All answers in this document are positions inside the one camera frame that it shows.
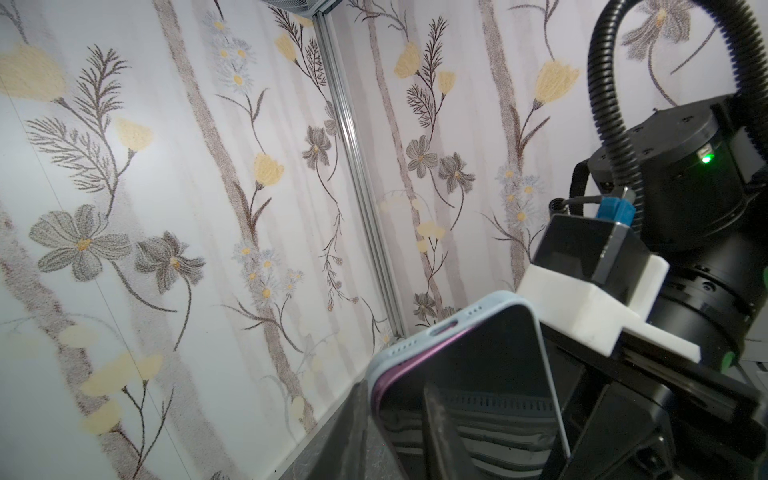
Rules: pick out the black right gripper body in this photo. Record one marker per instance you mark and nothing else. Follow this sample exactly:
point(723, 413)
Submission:
point(646, 413)

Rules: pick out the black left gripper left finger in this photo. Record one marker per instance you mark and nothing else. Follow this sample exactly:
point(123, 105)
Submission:
point(343, 456)

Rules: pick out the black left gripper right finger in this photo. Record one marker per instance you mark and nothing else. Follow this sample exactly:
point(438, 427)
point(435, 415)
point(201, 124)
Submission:
point(445, 454)

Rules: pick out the light blue phone case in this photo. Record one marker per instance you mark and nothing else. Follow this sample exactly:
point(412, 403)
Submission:
point(480, 312)

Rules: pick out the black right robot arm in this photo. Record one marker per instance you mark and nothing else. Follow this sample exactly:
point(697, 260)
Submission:
point(705, 213)

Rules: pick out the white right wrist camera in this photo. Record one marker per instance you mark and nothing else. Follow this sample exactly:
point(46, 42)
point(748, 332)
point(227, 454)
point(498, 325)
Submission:
point(593, 279)

